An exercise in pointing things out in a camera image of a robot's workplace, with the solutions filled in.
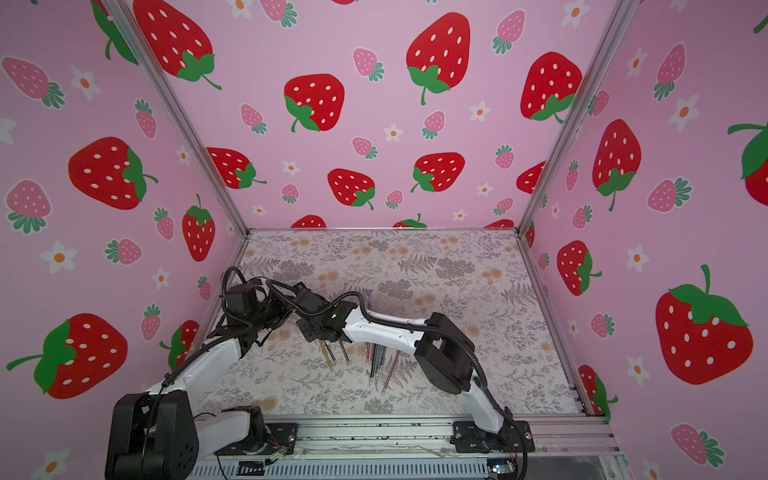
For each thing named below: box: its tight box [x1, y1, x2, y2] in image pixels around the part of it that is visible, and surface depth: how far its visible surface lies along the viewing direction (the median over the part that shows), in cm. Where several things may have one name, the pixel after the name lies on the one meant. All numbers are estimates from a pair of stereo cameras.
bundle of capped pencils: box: [365, 342, 401, 396], surface depth 88 cm
